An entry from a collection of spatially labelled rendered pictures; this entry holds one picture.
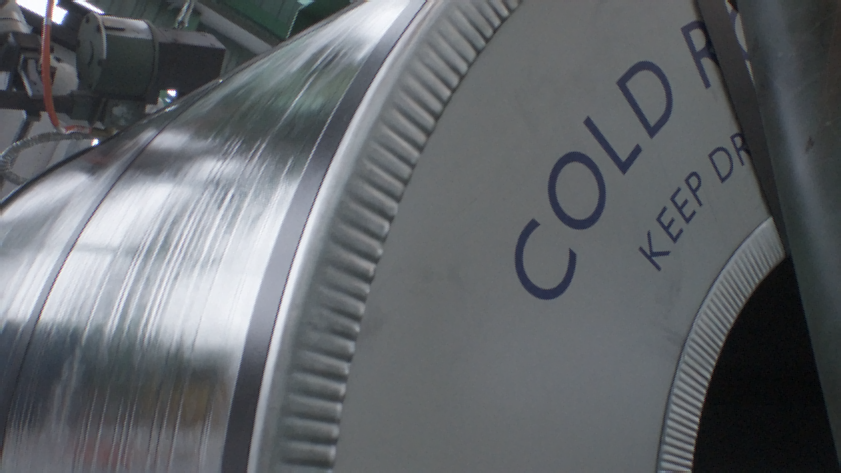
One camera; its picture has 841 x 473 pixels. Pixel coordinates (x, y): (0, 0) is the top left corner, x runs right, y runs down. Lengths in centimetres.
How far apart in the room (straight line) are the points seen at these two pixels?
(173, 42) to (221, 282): 138
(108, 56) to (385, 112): 141
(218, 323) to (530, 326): 21
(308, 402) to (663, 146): 35
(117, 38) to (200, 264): 129
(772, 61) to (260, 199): 36
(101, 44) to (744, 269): 142
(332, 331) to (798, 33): 30
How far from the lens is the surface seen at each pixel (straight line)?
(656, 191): 81
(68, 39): 319
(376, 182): 65
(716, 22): 90
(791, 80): 55
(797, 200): 53
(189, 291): 79
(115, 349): 90
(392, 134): 67
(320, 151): 68
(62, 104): 212
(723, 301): 85
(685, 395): 82
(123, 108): 213
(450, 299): 68
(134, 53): 206
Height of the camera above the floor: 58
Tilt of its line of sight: 20 degrees up
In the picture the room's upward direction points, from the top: 18 degrees clockwise
